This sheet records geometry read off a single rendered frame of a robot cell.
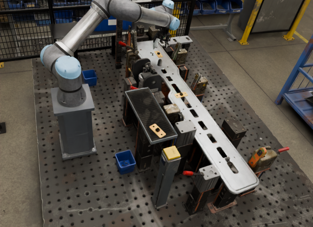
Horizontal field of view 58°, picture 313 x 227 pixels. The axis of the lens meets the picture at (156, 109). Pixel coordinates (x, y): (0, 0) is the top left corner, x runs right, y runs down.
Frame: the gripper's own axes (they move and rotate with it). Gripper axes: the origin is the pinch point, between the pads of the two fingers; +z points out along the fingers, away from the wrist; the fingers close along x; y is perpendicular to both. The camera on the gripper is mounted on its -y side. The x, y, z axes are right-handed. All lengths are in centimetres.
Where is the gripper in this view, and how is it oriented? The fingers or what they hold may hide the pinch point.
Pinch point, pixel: (159, 47)
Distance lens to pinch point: 210.6
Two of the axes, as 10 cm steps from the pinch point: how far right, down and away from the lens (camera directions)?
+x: 9.1, -2.0, 3.7
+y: 4.0, 6.8, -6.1
